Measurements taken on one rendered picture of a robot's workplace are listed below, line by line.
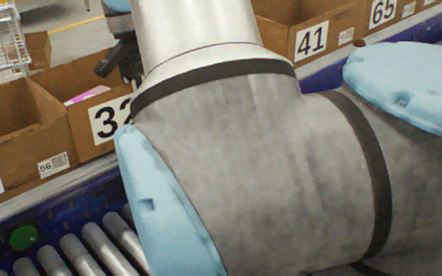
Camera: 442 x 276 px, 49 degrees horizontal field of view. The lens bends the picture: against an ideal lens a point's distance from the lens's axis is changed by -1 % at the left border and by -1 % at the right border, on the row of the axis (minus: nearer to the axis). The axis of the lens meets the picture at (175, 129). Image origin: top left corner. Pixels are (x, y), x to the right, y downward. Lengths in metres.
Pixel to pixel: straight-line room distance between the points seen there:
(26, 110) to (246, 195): 1.22
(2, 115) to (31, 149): 0.29
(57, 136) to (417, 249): 0.95
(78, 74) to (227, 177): 1.22
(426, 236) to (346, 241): 0.08
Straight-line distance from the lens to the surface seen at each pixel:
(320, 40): 1.78
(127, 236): 1.29
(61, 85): 1.52
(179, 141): 0.35
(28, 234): 1.27
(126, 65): 1.27
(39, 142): 1.23
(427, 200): 0.41
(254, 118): 0.36
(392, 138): 0.40
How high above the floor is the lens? 1.67
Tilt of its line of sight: 34 degrees down
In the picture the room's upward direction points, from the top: 5 degrees counter-clockwise
